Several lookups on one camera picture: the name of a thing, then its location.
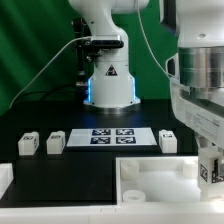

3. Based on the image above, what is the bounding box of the white sheet with markers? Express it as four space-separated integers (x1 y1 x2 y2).
67 128 156 147

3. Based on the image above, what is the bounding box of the black camera stand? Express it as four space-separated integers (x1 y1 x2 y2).
71 18 91 87

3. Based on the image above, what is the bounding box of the black cable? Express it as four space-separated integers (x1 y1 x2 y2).
13 85 84 105

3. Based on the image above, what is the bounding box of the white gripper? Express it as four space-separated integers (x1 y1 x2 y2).
170 78 224 183

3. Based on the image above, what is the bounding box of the black base camera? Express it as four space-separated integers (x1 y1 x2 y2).
90 35 124 49

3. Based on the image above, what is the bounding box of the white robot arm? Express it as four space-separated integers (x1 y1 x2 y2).
68 0 224 177

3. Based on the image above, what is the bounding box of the white left wall block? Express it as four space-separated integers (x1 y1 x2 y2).
0 163 14 199

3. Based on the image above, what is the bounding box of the white front wall bar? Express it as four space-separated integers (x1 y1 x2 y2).
0 202 224 224

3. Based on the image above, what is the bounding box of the white camera cable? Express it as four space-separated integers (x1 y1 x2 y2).
8 36 92 110

